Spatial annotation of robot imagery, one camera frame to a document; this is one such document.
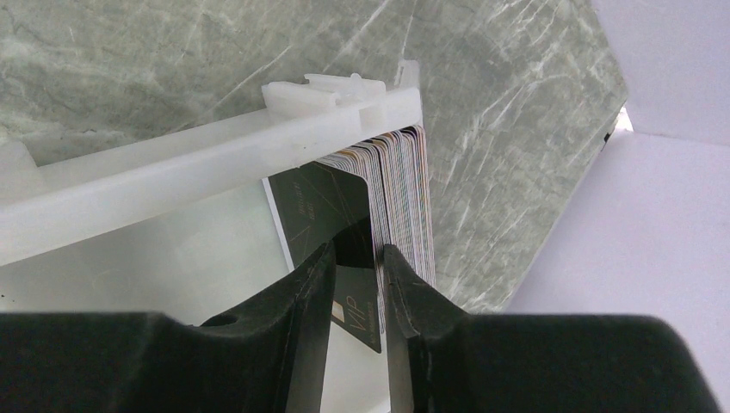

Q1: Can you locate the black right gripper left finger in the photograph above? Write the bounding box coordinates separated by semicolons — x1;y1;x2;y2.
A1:
1;243;336;412

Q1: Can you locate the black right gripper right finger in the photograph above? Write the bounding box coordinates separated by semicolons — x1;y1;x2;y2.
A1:
383;244;720;412

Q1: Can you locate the black vip credit card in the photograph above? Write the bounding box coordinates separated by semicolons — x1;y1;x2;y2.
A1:
267;162;382;353

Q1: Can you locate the white card box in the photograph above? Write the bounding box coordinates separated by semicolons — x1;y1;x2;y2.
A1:
1;60;424;412

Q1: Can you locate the stack of cards in box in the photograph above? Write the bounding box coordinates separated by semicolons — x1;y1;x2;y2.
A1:
315;126;436;334

